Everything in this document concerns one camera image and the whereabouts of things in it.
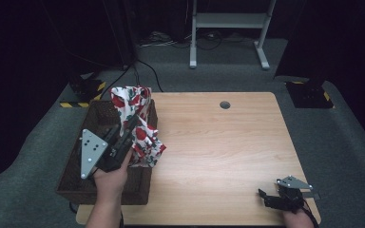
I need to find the brown wicker basket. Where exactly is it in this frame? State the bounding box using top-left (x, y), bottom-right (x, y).
top-left (55, 98), bottom-right (159, 206)

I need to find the floral print shirt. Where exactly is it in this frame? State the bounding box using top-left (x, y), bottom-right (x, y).
top-left (109, 85), bottom-right (167, 169)

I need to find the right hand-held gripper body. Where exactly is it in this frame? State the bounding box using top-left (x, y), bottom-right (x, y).
top-left (270, 175), bottom-right (314, 212)

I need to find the white metal stand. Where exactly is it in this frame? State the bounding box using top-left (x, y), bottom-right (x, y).
top-left (188, 0), bottom-right (278, 70)

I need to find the black floor cable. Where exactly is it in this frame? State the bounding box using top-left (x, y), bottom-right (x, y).
top-left (100, 65), bottom-right (132, 100)
top-left (135, 58), bottom-right (164, 93)
top-left (132, 63), bottom-right (144, 88)

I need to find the black stand post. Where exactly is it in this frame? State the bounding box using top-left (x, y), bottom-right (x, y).
top-left (120, 0), bottom-right (138, 68)

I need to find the person's right hand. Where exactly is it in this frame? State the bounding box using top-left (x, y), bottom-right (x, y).
top-left (281, 208), bottom-right (316, 228)

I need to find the black coiled cable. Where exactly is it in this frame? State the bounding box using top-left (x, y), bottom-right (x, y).
top-left (196, 30), bottom-right (224, 51)

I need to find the right hand-held gripper cable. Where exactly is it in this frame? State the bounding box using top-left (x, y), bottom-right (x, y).
top-left (300, 200), bottom-right (319, 228)

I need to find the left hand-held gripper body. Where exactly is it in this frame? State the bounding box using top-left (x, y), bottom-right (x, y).
top-left (80, 128), bottom-right (134, 180)

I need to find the black stand base striped tape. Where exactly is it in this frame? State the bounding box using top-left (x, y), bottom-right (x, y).
top-left (59, 71), bottom-right (107, 108)
top-left (285, 79), bottom-right (336, 109)

